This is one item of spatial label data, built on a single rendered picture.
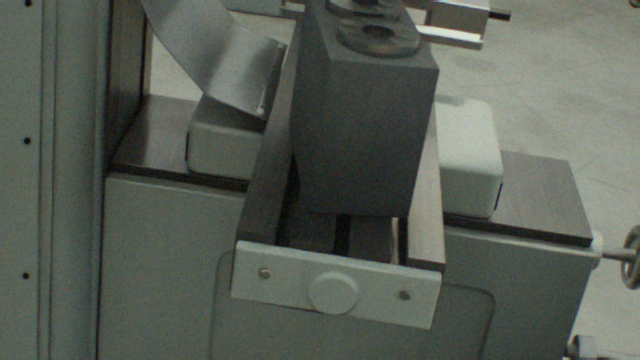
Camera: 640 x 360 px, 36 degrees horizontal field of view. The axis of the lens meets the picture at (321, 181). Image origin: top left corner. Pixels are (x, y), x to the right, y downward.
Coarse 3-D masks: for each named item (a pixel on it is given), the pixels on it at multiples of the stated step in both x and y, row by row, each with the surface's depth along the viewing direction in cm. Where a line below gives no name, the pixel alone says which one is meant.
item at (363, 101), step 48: (336, 0) 115; (384, 0) 117; (336, 48) 105; (384, 48) 104; (336, 96) 104; (384, 96) 105; (432, 96) 105; (336, 144) 107; (384, 144) 107; (336, 192) 110; (384, 192) 111
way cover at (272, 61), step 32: (160, 0) 149; (192, 0) 162; (160, 32) 145; (192, 32) 155; (224, 32) 167; (256, 32) 175; (192, 64) 148; (224, 64) 158; (256, 64) 163; (224, 96) 149; (256, 96) 153
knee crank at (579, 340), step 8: (576, 336) 166; (584, 336) 165; (568, 344) 166; (576, 344) 165; (584, 344) 164; (592, 344) 164; (568, 352) 165; (576, 352) 165; (584, 352) 163; (592, 352) 163; (600, 352) 165; (608, 352) 165; (616, 352) 166
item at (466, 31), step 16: (288, 0) 166; (304, 0) 166; (416, 0) 164; (432, 0) 163; (448, 0) 164; (464, 0) 165; (480, 0) 167; (288, 16) 166; (416, 16) 165; (432, 16) 165; (448, 16) 164; (464, 16) 164; (480, 16) 164; (432, 32) 165; (448, 32) 165; (464, 32) 165; (480, 32) 165; (464, 48) 165; (480, 48) 165
